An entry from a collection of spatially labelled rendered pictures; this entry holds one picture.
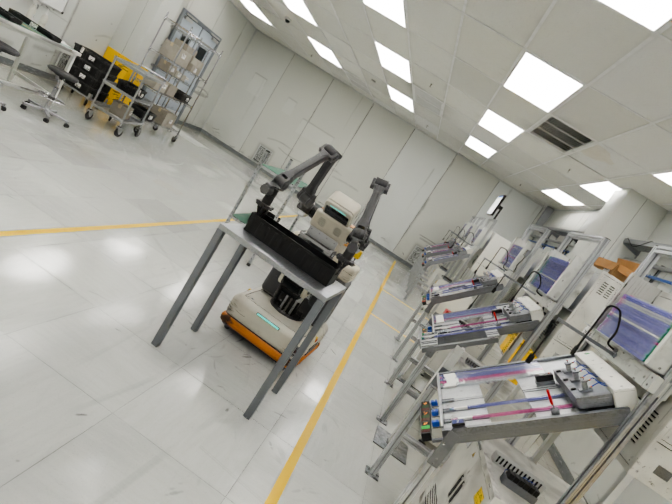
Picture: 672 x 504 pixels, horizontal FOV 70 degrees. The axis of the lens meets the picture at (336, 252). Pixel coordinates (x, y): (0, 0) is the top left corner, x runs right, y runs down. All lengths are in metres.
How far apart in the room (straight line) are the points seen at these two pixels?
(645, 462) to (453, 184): 10.38
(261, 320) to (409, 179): 9.28
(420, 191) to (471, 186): 1.22
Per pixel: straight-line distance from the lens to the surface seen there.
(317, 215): 3.20
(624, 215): 6.99
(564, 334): 3.61
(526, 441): 3.82
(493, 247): 8.19
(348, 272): 3.43
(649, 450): 2.31
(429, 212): 12.19
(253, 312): 3.33
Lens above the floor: 1.43
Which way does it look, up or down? 10 degrees down
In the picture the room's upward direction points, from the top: 32 degrees clockwise
